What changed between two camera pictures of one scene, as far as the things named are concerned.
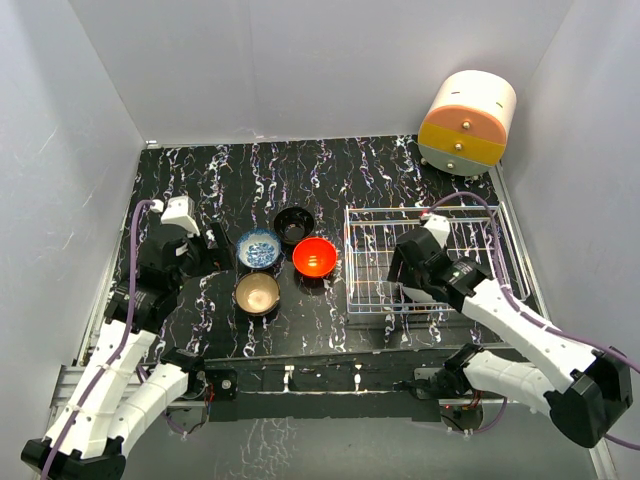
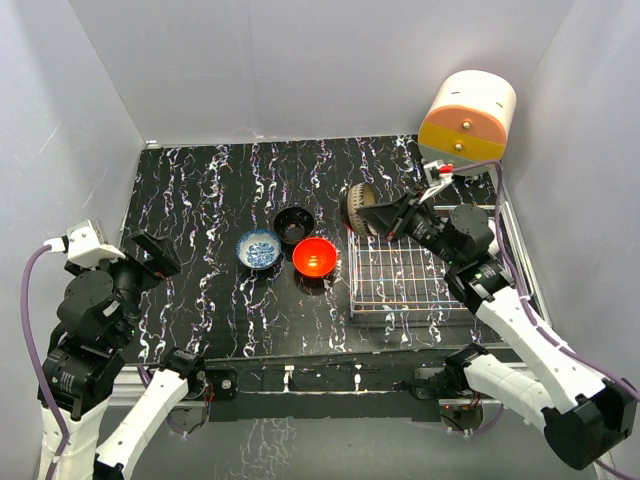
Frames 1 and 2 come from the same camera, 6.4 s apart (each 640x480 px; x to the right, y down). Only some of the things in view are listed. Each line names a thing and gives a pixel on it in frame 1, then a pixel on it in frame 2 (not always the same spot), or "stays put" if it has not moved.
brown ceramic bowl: x=257 y=293 to x=359 y=195
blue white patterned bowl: x=258 y=249 stays put
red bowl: x=314 y=257 stays put
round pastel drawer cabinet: x=465 y=128 stays put
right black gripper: x=399 y=272 to x=384 y=216
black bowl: x=292 y=223 stays put
